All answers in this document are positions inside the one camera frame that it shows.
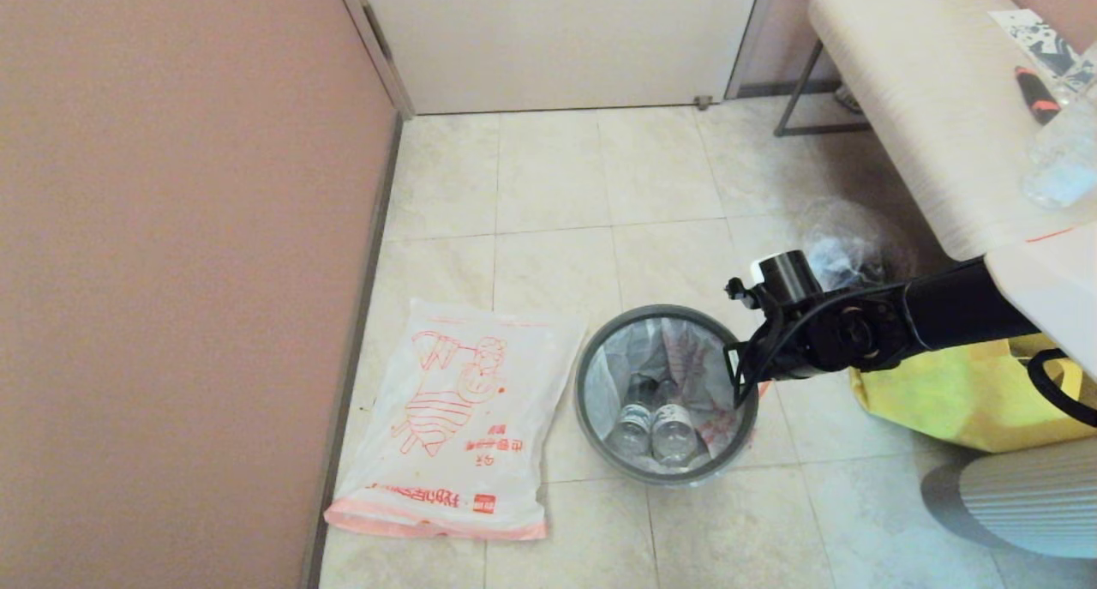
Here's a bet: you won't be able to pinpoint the white plastic bag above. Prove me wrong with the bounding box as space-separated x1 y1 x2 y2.
583 315 772 480

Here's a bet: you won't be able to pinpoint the grey bin retaining ring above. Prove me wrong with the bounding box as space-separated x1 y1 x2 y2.
574 304 760 487

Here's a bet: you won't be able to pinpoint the white trash bag red cartoon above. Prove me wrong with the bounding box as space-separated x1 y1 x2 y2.
324 298 588 542

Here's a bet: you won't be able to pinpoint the clear plastic bag dark contents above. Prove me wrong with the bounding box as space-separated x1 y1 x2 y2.
801 196 922 290

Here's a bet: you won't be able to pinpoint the yellow fabric tote bag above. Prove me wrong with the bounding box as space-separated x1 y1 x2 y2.
848 332 1097 453

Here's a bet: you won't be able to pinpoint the clear plastic bottle white label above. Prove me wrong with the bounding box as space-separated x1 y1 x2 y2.
653 403 697 466
610 403 654 457

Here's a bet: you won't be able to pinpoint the dark crumpled plastic bottle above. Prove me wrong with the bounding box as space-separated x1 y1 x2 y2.
628 373 680 408

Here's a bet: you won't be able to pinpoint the beige bench metal legs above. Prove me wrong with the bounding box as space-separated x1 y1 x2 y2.
776 0 1097 262

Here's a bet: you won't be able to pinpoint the grey ribbed round object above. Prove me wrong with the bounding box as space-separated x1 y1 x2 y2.
921 439 1097 560

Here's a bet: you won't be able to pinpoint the large clear plastic bottle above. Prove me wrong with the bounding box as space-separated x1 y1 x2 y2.
1020 45 1097 209

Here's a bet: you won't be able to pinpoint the white door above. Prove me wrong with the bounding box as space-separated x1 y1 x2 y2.
354 0 764 115

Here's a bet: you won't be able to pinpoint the black orange utility knife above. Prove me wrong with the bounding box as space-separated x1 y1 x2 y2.
1013 65 1061 125

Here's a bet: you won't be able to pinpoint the black white printed leaflet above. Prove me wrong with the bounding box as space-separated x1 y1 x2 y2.
987 9 1094 87

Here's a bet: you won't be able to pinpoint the grey wall baseboard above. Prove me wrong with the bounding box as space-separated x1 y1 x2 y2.
300 113 404 589

